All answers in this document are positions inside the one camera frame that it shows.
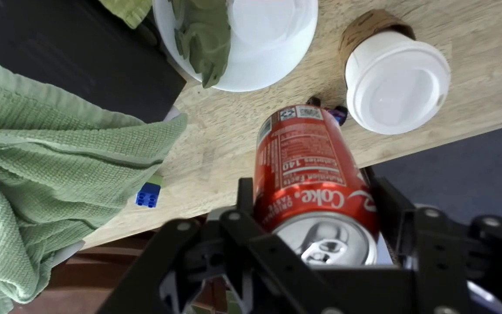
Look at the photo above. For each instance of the white bowl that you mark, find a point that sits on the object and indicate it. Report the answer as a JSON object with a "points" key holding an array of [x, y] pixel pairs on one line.
{"points": [[267, 41]]}

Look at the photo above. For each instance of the green cloth towel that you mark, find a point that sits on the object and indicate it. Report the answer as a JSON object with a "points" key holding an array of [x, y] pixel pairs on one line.
{"points": [[66, 169]]}

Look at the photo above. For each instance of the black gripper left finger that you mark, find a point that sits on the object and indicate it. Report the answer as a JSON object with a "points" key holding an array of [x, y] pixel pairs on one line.
{"points": [[183, 256]]}

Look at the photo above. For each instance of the white lidded paper cup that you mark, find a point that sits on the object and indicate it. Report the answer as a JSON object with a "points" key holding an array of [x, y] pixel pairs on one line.
{"points": [[392, 81]]}

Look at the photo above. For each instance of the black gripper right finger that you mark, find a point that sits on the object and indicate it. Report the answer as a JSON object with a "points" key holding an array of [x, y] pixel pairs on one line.
{"points": [[453, 266]]}

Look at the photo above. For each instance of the green cloth in bowl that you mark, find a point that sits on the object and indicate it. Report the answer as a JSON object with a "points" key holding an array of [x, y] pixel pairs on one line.
{"points": [[202, 38]]}

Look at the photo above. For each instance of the black stovetop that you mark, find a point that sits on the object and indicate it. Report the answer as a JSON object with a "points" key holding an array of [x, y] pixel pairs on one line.
{"points": [[82, 48]]}

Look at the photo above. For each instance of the red coke can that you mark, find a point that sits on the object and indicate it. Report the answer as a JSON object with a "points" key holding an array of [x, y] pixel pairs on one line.
{"points": [[310, 195]]}

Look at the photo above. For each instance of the blue green ziploc box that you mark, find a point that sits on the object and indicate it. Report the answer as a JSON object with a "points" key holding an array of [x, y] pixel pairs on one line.
{"points": [[148, 197]]}

